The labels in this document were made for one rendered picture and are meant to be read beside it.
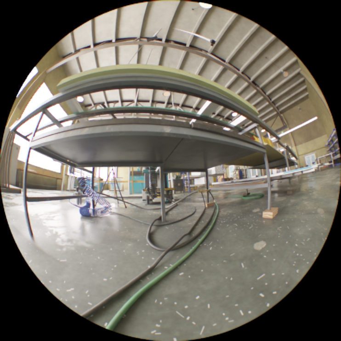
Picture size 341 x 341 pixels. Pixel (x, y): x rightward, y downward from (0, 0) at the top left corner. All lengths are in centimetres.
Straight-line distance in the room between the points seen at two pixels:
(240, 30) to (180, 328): 960
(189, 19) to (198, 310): 854
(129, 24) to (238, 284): 868
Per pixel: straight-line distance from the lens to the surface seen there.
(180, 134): 41
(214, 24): 859
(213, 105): 80
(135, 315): 36
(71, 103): 88
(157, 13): 815
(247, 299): 39
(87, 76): 69
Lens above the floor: 33
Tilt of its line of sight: 9 degrees up
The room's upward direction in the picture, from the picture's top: 3 degrees counter-clockwise
